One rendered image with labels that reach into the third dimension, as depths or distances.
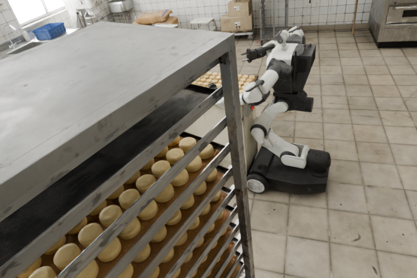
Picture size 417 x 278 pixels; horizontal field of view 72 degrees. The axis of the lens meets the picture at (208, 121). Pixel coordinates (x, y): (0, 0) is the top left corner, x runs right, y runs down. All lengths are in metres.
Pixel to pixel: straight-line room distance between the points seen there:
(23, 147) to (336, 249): 2.22
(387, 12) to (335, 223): 3.60
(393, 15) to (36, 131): 5.10
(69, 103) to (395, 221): 2.49
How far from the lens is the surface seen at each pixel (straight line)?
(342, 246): 2.45
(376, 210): 2.71
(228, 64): 0.66
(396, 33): 5.42
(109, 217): 0.72
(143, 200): 0.60
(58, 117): 0.48
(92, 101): 0.49
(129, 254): 0.65
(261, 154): 2.74
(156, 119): 0.67
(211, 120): 2.44
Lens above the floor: 2.02
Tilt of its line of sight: 34 degrees down
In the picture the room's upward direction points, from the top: 9 degrees counter-clockwise
